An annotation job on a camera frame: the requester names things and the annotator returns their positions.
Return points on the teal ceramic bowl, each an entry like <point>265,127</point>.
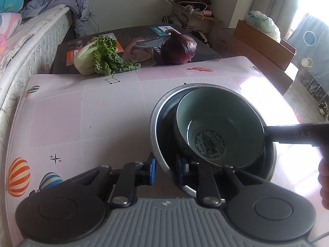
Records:
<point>218,126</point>

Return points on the red cabbage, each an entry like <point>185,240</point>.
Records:
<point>178,49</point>

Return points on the teal blanket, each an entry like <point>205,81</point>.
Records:
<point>11,6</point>

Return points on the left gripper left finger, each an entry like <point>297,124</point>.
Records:
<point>128,179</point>

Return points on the large brown carton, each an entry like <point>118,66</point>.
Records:
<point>226,45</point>

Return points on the pink quilt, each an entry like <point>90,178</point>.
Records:
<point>9,23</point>

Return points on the white plastic bag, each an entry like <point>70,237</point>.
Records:
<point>263,23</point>

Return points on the blue hanging towel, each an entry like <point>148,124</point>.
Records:
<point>310,39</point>

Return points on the white shoes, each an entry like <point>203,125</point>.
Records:
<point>323,108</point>

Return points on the white quilted mattress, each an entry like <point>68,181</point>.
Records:
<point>31,50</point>

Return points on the green bok choy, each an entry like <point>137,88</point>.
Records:
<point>100,57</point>

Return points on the large steel bowl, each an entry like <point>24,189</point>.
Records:
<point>165,147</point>

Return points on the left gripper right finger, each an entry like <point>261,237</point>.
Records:
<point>200,175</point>

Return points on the grey crumpled clothes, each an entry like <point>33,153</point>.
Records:
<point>80,8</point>

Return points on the pink balloon tablecloth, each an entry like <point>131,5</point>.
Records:
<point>71,131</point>

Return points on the brown cardboard tray box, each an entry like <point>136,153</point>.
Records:
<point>280,53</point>

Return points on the open cardboard box clutter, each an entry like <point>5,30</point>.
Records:
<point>195,15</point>

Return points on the person's right hand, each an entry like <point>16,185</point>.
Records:
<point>324,182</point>

